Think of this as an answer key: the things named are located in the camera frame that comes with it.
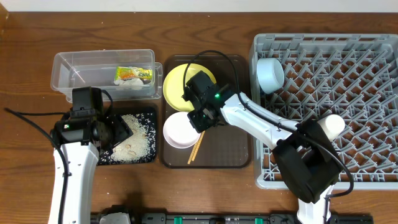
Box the white bowl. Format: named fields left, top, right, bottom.
left=163, top=112, right=201, bottom=149

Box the white tissue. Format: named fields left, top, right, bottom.
left=114, top=78, right=144, bottom=86

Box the green orange snack wrapper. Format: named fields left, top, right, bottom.
left=114, top=67, right=152, bottom=80

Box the light blue bowl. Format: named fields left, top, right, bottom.
left=256, top=58, right=284, bottom=94

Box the small white cup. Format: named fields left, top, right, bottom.
left=317, top=114, right=346, bottom=141

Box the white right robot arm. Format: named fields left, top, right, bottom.
left=163, top=83, right=345, bottom=223

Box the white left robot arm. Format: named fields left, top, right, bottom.
left=49, top=109, right=112, bottom=223

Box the black waste tray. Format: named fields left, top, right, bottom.
left=97, top=107, right=157, bottom=166

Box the clear plastic waste bin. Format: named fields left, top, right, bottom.
left=51, top=49, right=163, bottom=103

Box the grey dishwasher rack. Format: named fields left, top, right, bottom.
left=249, top=34, right=397, bottom=190

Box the pile of rice scraps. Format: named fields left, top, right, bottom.
left=110, top=113, right=156, bottom=164

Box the dark brown serving tray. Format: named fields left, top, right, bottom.
left=159, top=54, right=253, bottom=169

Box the wooden chopstick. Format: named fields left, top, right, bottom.
left=190, top=130, right=206, bottom=162
left=187, top=132, right=203, bottom=165

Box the yellow plate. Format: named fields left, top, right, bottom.
left=163, top=63, right=216, bottom=112

